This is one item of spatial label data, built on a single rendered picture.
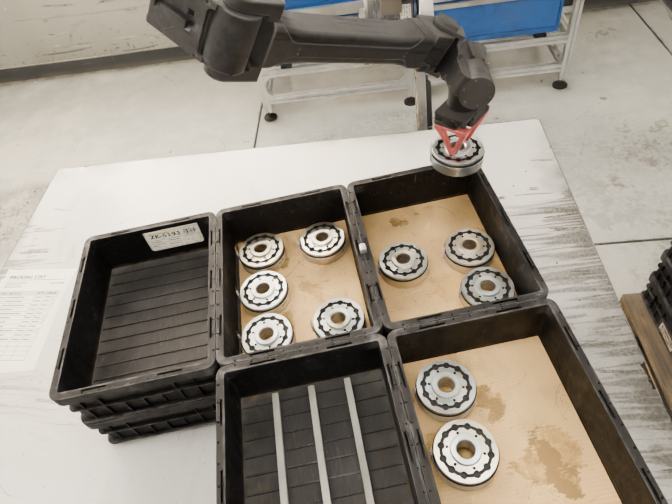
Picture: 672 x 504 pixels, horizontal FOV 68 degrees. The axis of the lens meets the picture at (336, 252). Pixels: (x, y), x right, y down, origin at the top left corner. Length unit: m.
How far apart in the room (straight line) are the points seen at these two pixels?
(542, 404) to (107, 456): 0.86
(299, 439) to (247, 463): 0.10
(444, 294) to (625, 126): 2.07
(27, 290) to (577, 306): 1.40
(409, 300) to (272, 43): 0.59
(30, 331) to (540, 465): 1.21
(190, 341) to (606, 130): 2.37
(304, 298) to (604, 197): 1.76
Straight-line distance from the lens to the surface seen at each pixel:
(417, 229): 1.17
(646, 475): 0.85
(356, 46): 0.75
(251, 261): 1.13
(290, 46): 0.67
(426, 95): 1.82
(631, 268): 2.30
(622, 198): 2.57
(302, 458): 0.92
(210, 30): 0.64
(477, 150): 1.04
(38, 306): 1.54
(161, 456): 1.15
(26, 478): 1.29
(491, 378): 0.96
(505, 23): 2.94
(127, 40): 4.09
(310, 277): 1.10
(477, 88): 0.86
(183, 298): 1.17
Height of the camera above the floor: 1.69
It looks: 49 degrees down
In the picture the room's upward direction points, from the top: 12 degrees counter-clockwise
